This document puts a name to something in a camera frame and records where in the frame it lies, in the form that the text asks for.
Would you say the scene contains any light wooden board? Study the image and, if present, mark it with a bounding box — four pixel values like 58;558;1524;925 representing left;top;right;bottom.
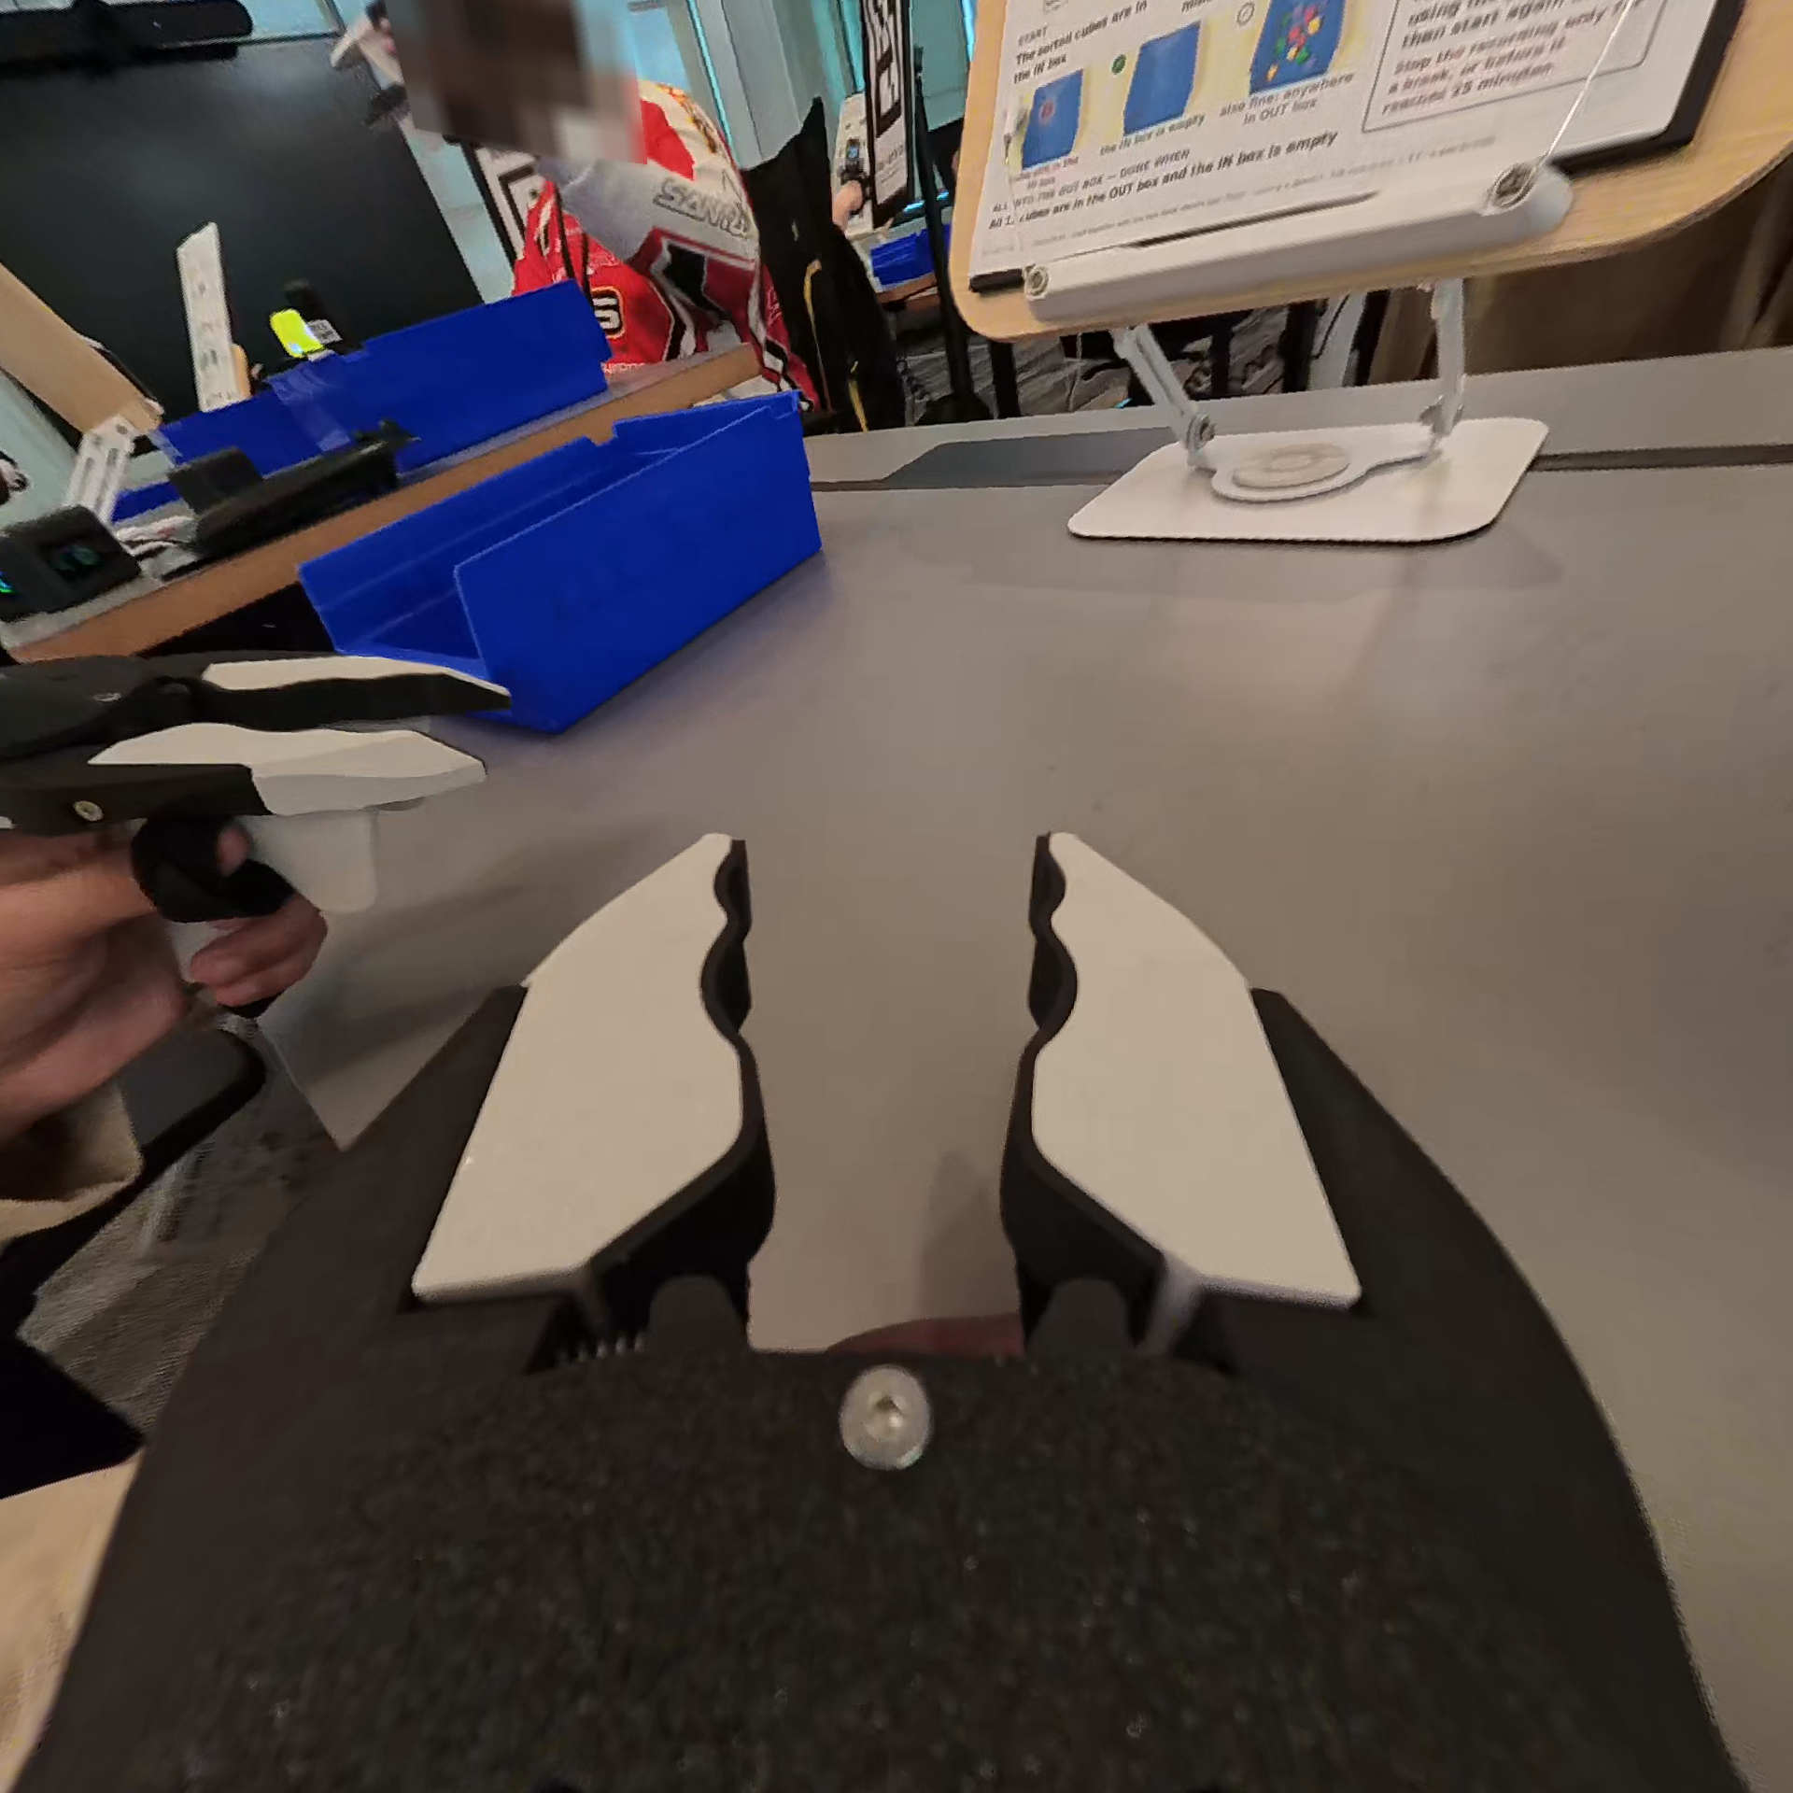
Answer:
953;0;1782;346

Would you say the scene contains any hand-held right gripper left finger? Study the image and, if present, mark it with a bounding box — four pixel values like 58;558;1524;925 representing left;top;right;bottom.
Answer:
410;836;774;1353

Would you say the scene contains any white standing card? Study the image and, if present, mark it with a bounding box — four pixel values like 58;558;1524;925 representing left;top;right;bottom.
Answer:
178;225;255;410

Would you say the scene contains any black wall screen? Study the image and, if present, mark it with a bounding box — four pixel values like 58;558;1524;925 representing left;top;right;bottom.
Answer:
0;27;486;423

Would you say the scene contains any printed instruction sheet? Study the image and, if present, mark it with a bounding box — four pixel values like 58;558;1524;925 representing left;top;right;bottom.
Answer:
969;0;1747;289

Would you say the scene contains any person's left forearm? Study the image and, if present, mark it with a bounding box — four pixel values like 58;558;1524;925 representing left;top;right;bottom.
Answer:
0;1086;143;1236

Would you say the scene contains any black jacket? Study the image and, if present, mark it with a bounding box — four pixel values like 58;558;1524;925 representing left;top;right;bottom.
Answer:
742;97;905;430

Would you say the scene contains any black device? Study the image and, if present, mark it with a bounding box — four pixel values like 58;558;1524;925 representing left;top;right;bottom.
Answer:
0;421;415;619

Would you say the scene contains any black framed marker sign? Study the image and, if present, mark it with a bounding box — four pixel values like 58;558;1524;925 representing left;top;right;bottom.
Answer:
857;0;927;226

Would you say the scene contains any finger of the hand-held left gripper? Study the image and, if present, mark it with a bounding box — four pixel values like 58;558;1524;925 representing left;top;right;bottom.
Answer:
86;729;489;916
195;651;514;732

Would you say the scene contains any person's left hand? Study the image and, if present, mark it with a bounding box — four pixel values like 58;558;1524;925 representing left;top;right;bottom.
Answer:
0;827;327;1122

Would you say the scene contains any black video bar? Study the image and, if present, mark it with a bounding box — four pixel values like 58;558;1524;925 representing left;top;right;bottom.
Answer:
0;0;255;41

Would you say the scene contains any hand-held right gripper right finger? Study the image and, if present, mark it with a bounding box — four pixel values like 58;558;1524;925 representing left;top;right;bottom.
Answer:
1002;833;1363;1353

